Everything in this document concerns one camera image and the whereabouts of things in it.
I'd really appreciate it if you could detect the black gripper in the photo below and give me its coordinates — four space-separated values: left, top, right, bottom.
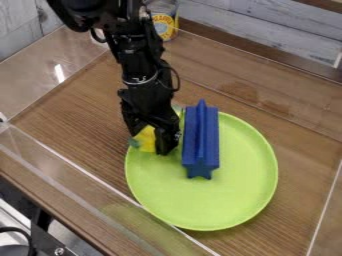
117 78 180 155

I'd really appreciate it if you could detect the yellow toy banana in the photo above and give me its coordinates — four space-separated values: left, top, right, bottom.
128 125 156 153

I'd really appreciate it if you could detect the green round plate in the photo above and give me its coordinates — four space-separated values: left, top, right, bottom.
124 112 279 231

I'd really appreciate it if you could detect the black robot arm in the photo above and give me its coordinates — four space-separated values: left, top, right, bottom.
46 0 180 155

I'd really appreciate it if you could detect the yellow labelled tin can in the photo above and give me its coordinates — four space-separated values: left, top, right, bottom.
147 0 179 42

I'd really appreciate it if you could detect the clear acrylic front wall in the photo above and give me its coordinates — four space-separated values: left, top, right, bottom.
0 121 220 256

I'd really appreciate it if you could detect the black metal table bracket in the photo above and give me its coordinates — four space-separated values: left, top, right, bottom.
32 229 77 256

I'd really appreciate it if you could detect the black cable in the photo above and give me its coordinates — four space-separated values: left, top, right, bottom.
0 227 38 256

